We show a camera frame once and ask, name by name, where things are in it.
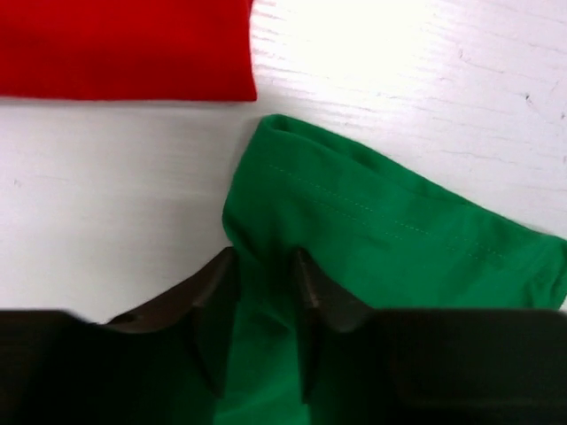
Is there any folded red t-shirt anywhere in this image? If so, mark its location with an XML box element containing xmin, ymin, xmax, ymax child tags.
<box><xmin>1</xmin><ymin>1</ymin><xmax>257</xmax><ymax>102</ymax></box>

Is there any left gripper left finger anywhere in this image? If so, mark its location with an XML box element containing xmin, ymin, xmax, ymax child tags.
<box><xmin>105</xmin><ymin>247</ymin><xmax>240</xmax><ymax>398</ymax></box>

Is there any green t-shirt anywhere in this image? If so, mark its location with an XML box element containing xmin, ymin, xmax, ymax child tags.
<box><xmin>214</xmin><ymin>115</ymin><xmax>566</xmax><ymax>424</ymax></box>

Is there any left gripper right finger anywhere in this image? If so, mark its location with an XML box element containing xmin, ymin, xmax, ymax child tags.
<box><xmin>291</xmin><ymin>248</ymin><xmax>375</xmax><ymax>403</ymax></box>

